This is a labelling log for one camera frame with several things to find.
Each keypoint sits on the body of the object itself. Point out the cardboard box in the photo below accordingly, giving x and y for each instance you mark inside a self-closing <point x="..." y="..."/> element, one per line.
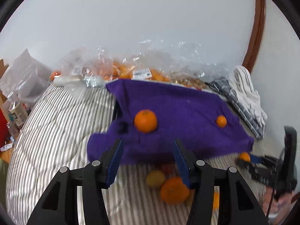
<point x="2" y="66"/>

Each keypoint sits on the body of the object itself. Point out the grey checked cloth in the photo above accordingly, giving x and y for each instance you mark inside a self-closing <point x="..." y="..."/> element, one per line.
<point x="236" y="103"/>

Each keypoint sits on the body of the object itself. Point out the grey plastic bag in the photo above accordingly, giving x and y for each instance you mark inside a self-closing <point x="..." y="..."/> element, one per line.
<point x="25" y="79"/>

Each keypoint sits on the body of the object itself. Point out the purple towel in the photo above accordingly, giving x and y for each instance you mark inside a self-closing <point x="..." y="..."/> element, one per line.
<point x="178" y="112"/>

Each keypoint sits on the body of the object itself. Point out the striped duvet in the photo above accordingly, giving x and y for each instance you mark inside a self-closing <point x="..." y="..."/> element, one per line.
<point x="58" y="133"/>

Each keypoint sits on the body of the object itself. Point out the yellow round fruit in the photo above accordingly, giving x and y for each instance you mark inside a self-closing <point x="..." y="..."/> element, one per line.
<point x="155" y="178"/>

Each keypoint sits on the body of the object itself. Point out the green cloth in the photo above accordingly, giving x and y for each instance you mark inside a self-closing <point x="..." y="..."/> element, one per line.
<point x="2" y="175"/>

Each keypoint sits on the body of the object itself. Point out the orange object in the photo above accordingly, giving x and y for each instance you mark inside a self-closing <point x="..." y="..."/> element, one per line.
<point x="6" y="155"/>

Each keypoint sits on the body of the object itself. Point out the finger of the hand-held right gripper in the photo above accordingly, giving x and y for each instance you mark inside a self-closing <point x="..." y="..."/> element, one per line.
<point x="260" y="174"/>
<point x="255" y="159"/>

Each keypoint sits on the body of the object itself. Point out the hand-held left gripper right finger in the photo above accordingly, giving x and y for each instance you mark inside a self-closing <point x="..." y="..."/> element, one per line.
<point x="181" y="164"/>

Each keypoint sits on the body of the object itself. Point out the clear bag of mandarins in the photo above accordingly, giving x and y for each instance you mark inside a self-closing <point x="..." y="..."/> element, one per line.
<point x="121" y="71"/>

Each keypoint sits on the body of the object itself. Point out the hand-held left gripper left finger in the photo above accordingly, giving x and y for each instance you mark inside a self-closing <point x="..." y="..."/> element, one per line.
<point x="116" y="164"/>

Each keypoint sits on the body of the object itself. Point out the red object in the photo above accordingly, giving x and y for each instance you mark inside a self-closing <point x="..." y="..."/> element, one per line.
<point x="2" y="131"/>

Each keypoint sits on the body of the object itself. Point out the empty clear plastic bag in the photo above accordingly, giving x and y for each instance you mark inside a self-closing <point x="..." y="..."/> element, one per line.
<point x="72" y="61"/>

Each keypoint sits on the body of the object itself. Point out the curved wooden frame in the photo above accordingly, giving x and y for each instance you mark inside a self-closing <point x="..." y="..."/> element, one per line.
<point x="257" y="28"/>

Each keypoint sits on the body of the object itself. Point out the large orange with stem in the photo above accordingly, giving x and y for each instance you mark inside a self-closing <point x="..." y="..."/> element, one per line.
<point x="174" y="189"/>

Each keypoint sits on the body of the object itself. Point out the orange persimmon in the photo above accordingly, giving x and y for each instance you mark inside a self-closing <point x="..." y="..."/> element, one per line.
<point x="55" y="75"/>

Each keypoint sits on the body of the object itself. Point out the large mandarin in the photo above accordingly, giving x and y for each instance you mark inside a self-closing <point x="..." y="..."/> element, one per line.
<point x="145" y="121"/>

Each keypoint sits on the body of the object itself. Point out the clear water bottle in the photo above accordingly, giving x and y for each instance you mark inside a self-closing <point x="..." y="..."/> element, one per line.
<point x="17" y="114"/>

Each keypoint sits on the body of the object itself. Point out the white cloth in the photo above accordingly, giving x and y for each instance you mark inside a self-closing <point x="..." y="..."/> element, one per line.
<point x="248" y="91"/>

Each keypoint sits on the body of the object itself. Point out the pinkish cloth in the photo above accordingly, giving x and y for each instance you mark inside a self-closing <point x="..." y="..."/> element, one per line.
<point x="284" y="206"/>

